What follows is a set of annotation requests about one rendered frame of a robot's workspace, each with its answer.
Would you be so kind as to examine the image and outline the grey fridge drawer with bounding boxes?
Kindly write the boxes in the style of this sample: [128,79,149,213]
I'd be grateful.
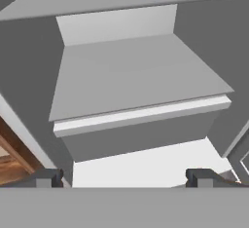
[48,32,235,164]

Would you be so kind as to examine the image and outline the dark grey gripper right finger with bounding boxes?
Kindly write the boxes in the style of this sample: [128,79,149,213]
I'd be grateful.
[185,168,241,188]

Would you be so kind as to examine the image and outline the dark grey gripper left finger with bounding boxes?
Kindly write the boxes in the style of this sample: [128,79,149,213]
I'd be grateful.
[13,168,64,189]

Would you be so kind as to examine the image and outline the grey fridge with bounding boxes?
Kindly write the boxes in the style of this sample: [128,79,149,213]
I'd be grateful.
[0,0,249,188]

